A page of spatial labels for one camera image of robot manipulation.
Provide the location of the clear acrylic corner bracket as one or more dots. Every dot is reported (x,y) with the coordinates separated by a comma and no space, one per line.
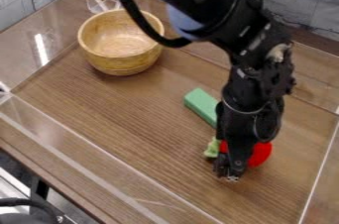
(98,6)

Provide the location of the red plush fruit green leaf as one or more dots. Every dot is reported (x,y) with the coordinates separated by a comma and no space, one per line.
(261,155)

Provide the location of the green rectangular block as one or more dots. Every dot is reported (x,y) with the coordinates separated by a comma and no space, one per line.
(202,104)

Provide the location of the clear acrylic tray wall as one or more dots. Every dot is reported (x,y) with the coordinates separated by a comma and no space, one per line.
(114,141)

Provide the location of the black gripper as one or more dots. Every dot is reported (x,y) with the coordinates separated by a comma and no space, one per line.
(242,129)

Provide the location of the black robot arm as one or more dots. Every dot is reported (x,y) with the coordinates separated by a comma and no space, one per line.
(241,27)

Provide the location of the wooden bowl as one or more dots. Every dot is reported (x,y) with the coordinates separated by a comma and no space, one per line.
(115,46)

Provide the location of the black metal table leg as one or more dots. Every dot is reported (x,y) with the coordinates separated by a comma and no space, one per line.
(42,189)

